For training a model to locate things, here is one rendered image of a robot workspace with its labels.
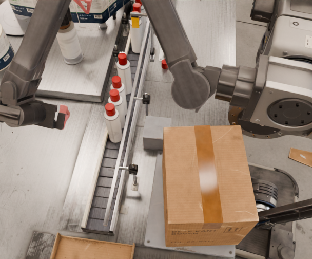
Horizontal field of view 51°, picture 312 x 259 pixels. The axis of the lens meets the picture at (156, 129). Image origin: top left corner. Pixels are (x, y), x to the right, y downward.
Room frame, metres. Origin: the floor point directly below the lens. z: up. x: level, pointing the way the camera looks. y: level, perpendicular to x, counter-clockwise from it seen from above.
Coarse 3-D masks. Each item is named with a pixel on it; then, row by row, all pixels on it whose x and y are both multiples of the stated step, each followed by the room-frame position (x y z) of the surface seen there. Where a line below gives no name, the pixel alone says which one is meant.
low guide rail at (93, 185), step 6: (126, 48) 1.09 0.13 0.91; (126, 54) 1.05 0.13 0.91; (102, 144) 0.59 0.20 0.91; (102, 150) 0.57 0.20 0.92; (102, 156) 0.55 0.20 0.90; (96, 168) 0.50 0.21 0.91; (96, 174) 0.47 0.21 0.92; (96, 180) 0.46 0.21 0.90; (90, 192) 0.41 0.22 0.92; (90, 198) 0.39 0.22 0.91; (90, 204) 0.37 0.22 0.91; (84, 216) 0.32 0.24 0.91; (84, 222) 0.31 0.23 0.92
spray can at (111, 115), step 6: (108, 108) 0.63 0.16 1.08; (114, 108) 0.64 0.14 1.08; (108, 114) 0.63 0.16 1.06; (114, 114) 0.63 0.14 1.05; (108, 120) 0.62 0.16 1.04; (114, 120) 0.62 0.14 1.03; (108, 126) 0.62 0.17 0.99; (114, 126) 0.62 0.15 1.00; (120, 126) 0.64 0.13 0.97; (108, 132) 0.63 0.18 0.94; (114, 132) 0.62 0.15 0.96; (120, 132) 0.63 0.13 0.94; (114, 138) 0.62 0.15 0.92; (120, 138) 0.63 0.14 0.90
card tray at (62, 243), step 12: (60, 240) 0.27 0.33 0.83; (72, 240) 0.27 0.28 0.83; (84, 240) 0.27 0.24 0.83; (96, 240) 0.27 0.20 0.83; (60, 252) 0.23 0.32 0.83; (72, 252) 0.23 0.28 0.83; (84, 252) 0.23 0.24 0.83; (96, 252) 0.23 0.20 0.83; (108, 252) 0.23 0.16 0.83; (120, 252) 0.23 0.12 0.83; (132, 252) 0.22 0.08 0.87
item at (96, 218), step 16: (144, 48) 1.12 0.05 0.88; (128, 96) 0.84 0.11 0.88; (128, 128) 0.68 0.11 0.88; (112, 144) 0.61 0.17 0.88; (112, 160) 0.54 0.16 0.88; (112, 176) 0.48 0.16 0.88; (96, 192) 0.42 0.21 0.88; (96, 208) 0.36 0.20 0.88; (112, 208) 0.36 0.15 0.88; (96, 224) 0.31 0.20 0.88
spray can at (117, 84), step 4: (116, 76) 0.78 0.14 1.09; (112, 80) 0.76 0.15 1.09; (116, 80) 0.76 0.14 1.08; (120, 80) 0.76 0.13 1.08; (112, 84) 0.75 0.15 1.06; (116, 84) 0.75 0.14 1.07; (120, 84) 0.75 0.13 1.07; (112, 88) 0.75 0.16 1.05; (116, 88) 0.75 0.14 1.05; (120, 88) 0.75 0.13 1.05; (124, 88) 0.76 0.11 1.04; (120, 92) 0.74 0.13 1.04; (124, 92) 0.75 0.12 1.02; (124, 96) 0.75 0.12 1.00; (124, 100) 0.75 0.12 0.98; (124, 104) 0.75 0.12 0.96; (124, 108) 0.74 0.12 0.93
